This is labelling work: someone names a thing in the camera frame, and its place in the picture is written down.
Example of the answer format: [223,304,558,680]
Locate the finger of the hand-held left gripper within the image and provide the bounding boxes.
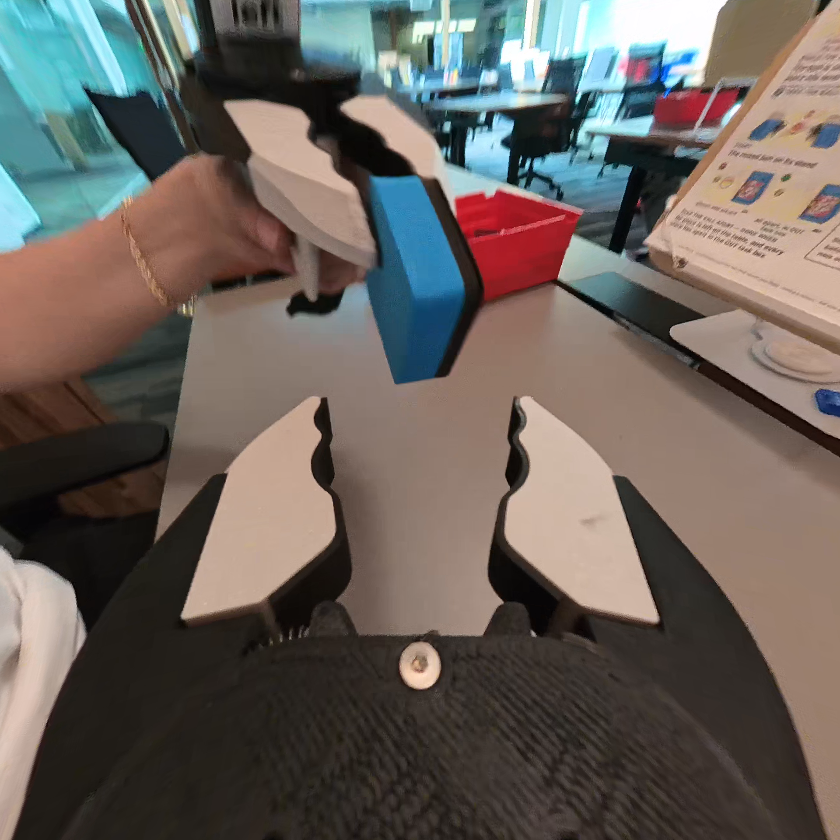
[334,95,456,187]
[224,100,383,270]

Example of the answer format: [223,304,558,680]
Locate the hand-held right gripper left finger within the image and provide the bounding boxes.
[182,398,353,624]

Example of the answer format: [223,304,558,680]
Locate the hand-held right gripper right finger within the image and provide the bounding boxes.
[490,398,661,628]

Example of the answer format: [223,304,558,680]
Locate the blue and black sponge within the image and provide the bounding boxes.
[364,171,484,385]

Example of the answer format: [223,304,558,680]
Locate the red plastic bin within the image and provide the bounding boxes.
[453,191,584,304]
[653,86,744,130]

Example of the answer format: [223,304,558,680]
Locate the person's left forearm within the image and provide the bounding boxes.
[0,197,172,391]

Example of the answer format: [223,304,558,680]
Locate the person's left hand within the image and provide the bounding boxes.
[142,154,371,300]

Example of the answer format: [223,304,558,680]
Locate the black chair armrest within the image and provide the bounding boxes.
[0,420,172,515]

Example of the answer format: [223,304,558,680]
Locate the white stand base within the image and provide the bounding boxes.
[670,309,840,424]

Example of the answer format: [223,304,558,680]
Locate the instruction sheet board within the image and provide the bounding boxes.
[644,0,840,350]

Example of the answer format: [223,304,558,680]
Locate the gold chain bracelet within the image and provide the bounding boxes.
[119,197,194,317]

